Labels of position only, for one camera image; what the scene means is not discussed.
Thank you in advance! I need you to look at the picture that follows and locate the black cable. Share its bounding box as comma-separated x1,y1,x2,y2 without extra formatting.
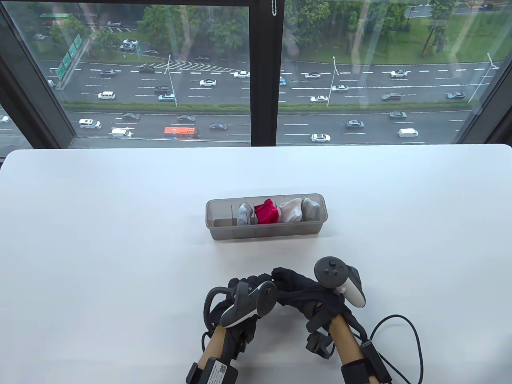
370,315,423,384

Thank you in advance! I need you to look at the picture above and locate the person's right forearm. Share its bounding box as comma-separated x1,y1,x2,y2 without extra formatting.
328,314,362,364

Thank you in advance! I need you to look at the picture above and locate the black labelled sensor box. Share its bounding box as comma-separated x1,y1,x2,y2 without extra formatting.
198,358,238,384
361,340,392,384

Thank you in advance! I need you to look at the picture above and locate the grey white tracking controller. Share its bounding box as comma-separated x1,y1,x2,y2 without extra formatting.
314,256,366,308
203,280,278,330

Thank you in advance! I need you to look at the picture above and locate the grey plastic divided organizer box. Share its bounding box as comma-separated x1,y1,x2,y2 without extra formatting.
206,193,328,241

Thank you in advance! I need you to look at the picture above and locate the person's left hand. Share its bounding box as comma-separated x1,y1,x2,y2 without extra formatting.
210,273,277,344

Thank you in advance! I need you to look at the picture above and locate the person's right hand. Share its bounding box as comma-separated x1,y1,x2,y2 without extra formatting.
272,267,348,332

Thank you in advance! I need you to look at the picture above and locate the person's left forearm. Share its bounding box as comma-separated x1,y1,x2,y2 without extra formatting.
200,326,226,366

